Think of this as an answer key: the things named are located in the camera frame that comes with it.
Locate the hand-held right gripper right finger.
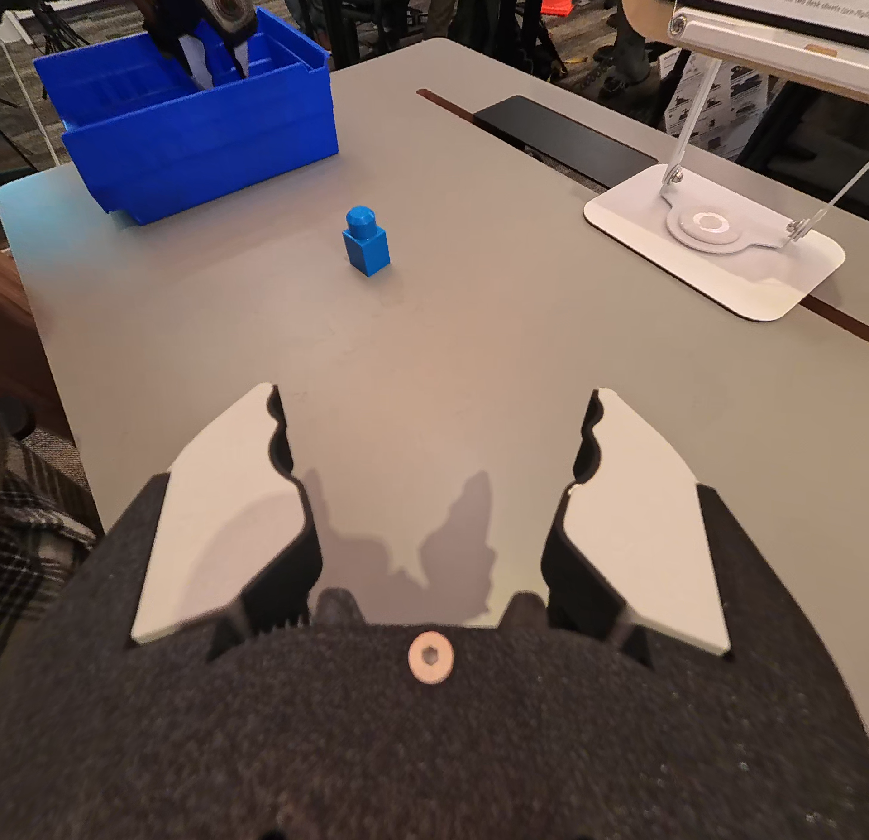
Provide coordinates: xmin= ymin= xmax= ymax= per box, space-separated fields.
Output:
xmin=541 ymin=388 xmax=732 ymax=654

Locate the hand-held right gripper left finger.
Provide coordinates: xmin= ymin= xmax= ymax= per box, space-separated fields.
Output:
xmin=129 ymin=382 xmax=323 ymax=645

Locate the blue plastic bin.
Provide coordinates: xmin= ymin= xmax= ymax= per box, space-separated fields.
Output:
xmin=33 ymin=6 xmax=339 ymax=226

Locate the blue mega block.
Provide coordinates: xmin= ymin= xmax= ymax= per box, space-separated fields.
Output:
xmin=341 ymin=205 xmax=392 ymax=278

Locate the black tripod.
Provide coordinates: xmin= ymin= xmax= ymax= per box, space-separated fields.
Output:
xmin=30 ymin=1 xmax=82 ymax=56

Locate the black chair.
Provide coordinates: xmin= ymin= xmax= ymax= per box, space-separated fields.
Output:
xmin=299 ymin=0 xmax=435 ymax=67

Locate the plaid clothing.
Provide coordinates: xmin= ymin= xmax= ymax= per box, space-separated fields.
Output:
xmin=0 ymin=432 xmax=96 ymax=651

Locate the white document stand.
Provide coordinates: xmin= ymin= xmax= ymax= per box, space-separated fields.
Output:
xmin=584 ymin=8 xmax=869 ymax=322

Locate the tan wooden board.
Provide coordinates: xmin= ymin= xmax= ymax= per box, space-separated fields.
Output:
xmin=621 ymin=0 xmax=869 ymax=97

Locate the white printed cardboard box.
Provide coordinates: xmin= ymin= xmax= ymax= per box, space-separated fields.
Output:
xmin=664 ymin=47 xmax=771 ymax=162

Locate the black table cable cover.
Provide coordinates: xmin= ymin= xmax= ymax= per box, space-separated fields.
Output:
xmin=473 ymin=95 xmax=659 ymax=190

